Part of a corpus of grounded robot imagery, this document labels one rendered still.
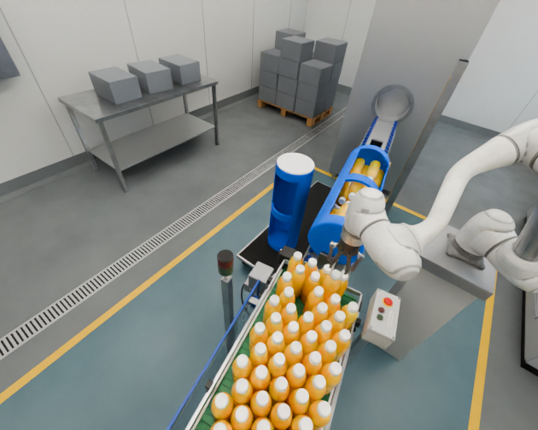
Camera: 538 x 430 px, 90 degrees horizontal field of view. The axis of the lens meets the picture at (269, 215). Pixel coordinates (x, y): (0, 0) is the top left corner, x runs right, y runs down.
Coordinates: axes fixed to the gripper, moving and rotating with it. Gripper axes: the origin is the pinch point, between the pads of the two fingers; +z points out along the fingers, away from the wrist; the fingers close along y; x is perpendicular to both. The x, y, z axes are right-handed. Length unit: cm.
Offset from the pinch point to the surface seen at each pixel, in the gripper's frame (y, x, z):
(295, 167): 51, -83, 16
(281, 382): 3.7, 44.8, 9.2
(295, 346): 3.8, 32.2, 9.2
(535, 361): -154, -80, 106
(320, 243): 12.0, -22.8, 13.9
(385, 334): -25.0, 10.8, 10.4
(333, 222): 9.6, -23.6, -2.5
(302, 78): 154, -371, 47
